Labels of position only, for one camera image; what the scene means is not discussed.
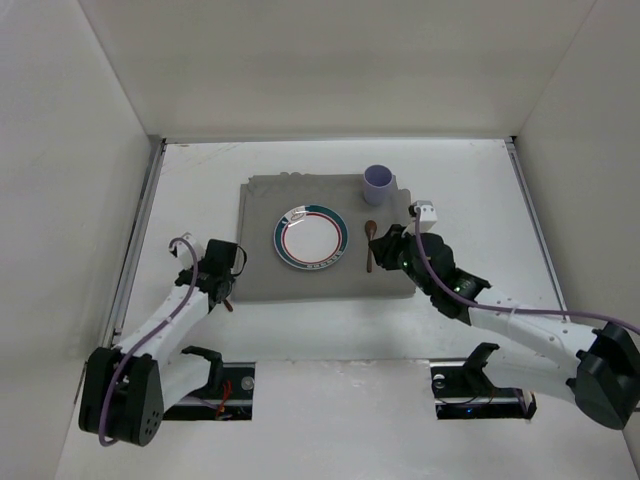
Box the brown wooden spoon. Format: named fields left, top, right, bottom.
left=364, top=220, right=380, bottom=275

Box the lilac plastic cup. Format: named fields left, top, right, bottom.
left=363, top=164, right=393, bottom=206

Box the white plate green red rim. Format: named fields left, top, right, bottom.
left=273, top=204, right=349, bottom=271

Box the grey cloth placemat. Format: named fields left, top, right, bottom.
left=233, top=172, right=415, bottom=303

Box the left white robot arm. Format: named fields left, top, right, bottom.
left=78, top=234, right=255, bottom=447

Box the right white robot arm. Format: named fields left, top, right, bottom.
left=369, top=224, right=639, bottom=430

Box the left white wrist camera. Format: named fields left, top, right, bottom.
left=168, top=232, right=205, bottom=270

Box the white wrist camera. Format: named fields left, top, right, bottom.
left=168, top=232, right=205, bottom=270
left=405, top=200, right=438, bottom=235

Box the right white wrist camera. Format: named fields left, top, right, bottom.
left=405, top=200, right=438, bottom=235

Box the left metal table rail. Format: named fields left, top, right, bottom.
left=98, top=135, right=166, bottom=347

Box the metal table rail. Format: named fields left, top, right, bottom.
left=504, top=137, right=567, bottom=310
left=98, top=135, right=166, bottom=347

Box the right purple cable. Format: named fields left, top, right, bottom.
left=412, top=207, right=640, bottom=416

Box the purple cable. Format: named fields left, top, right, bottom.
left=99, top=238, right=201, bottom=447
left=412, top=207, right=640, bottom=416

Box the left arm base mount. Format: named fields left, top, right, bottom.
left=163, top=363, right=256, bottom=422

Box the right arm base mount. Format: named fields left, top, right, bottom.
left=430, top=359, right=537, bottom=421

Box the right metal table rail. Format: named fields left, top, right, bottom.
left=504, top=137, right=567, bottom=310

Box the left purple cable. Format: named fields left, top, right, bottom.
left=99, top=238, right=201, bottom=447

